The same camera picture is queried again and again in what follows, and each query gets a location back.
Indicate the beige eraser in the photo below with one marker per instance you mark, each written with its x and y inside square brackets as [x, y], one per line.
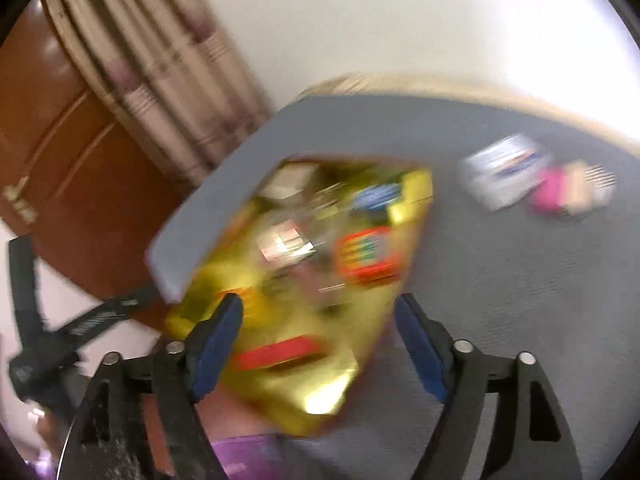
[579, 187]

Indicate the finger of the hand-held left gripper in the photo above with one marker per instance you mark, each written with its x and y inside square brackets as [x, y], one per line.
[25, 285]
[105, 312]

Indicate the brass door hinge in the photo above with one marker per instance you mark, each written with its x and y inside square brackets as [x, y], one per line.
[20, 202]

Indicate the clear plastic box blue label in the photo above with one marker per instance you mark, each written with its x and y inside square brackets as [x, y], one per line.
[500, 172]

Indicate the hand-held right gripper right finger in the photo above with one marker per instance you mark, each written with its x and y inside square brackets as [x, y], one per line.
[422, 345]

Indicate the brown wooden door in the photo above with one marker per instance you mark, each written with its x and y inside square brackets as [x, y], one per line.
[75, 160]

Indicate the golden tin box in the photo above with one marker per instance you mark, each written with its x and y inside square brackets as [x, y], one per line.
[310, 285]

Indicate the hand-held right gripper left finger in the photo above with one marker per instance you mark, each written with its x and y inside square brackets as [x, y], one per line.
[215, 345]

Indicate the pink eraser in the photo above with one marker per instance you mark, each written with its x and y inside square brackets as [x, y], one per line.
[550, 194]

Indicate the red barcode box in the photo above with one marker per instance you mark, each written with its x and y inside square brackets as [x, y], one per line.
[280, 355]

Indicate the striped white eraser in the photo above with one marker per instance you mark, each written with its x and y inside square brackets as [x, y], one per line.
[601, 180]

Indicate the beige leaf-print curtain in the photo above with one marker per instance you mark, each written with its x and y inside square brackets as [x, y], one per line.
[160, 75]

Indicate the purple clothing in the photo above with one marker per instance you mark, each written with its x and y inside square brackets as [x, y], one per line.
[250, 457]

